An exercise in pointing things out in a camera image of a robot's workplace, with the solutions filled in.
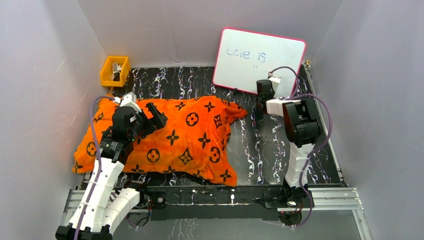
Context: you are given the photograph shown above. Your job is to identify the orange patterned pillowcase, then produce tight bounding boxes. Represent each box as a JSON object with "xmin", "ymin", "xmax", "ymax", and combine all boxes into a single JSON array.
[{"xmin": 72, "ymin": 95, "xmax": 248, "ymax": 188}]

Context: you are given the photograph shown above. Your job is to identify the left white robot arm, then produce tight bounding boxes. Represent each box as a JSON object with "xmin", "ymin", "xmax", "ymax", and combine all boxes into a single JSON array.
[{"xmin": 55, "ymin": 101, "xmax": 168, "ymax": 240}]

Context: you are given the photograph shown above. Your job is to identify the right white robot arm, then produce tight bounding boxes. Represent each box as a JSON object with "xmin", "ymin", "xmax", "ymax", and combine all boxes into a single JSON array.
[{"xmin": 256, "ymin": 79, "xmax": 322, "ymax": 207}]

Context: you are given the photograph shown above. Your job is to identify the pink framed whiteboard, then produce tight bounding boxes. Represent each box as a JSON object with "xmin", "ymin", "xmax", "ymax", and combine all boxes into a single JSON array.
[{"xmin": 212, "ymin": 27, "xmax": 307, "ymax": 97}]

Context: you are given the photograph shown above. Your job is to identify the white clips in bin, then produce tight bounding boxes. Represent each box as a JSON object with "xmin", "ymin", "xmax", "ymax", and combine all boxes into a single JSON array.
[{"xmin": 112, "ymin": 62, "xmax": 122, "ymax": 82}]

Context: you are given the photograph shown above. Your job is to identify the yellow plastic bin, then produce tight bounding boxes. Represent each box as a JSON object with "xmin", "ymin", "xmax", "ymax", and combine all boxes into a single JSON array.
[{"xmin": 99, "ymin": 56, "xmax": 131, "ymax": 88}]

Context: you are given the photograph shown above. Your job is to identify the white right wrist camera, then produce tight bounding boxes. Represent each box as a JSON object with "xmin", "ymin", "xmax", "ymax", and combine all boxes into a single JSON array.
[{"xmin": 268, "ymin": 75, "xmax": 282, "ymax": 89}]

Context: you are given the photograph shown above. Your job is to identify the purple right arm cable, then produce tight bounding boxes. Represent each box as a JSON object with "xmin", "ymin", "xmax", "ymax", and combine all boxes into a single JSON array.
[{"xmin": 269, "ymin": 65, "xmax": 333, "ymax": 229}]

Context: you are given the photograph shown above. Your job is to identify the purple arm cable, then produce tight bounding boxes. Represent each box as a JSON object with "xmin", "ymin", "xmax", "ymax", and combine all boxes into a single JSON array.
[
  {"xmin": 72, "ymin": 95, "xmax": 117, "ymax": 240},
  {"xmin": 269, "ymin": 65, "xmax": 333, "ymax": 229}
]

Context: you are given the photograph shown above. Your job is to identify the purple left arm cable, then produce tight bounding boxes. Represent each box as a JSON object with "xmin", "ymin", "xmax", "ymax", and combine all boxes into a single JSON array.
[{"xmin": 72, "ymin": 95, "xmax": 117, "ymax": 240}]

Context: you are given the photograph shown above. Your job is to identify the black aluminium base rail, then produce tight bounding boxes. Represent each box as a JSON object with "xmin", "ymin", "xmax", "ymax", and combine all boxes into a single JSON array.
[{"xmin": 59, "ymin": 180, "xmax": 374, "ymax": 240}]

